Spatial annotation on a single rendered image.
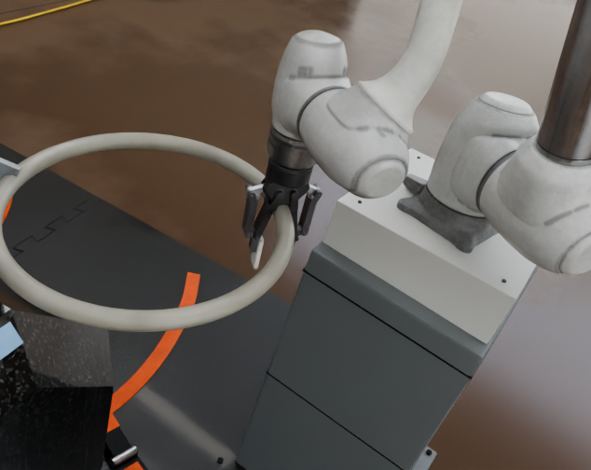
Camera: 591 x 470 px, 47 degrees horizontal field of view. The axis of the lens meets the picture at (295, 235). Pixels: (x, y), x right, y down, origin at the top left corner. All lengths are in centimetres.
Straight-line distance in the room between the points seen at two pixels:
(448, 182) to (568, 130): 30
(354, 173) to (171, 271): 159
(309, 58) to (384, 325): 61
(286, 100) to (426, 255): 46
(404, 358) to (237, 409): 78
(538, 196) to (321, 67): 41
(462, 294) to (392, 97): 52
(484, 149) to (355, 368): 55
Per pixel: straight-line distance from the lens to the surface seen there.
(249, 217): 115
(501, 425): 241
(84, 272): 236
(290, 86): 100
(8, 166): 118
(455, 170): 131
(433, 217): 136
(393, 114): 90
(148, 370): 209
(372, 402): 152
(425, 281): 133
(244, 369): 215
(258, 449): 186
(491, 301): 130
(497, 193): 122
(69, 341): 124
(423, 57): 93
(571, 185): 113
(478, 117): 129
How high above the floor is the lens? 165
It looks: 37 degrees down
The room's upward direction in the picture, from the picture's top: 19 degrees clockwise
